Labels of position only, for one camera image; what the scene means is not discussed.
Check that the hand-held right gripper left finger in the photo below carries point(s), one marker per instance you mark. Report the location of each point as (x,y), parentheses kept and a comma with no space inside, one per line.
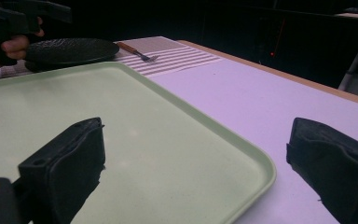
(65,168)

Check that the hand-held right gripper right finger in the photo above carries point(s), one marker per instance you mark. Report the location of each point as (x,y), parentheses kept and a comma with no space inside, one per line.
(335,161)

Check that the metal stand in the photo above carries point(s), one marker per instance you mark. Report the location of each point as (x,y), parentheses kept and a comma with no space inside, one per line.
(355,62)

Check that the striped placemat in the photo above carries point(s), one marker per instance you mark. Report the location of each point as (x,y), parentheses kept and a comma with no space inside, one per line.
(171,57)

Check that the light green tray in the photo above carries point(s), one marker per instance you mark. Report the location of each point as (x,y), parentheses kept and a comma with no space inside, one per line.
(155,130)

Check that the black textured plate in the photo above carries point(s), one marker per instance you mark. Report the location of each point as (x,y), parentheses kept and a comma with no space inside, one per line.
(70,51)

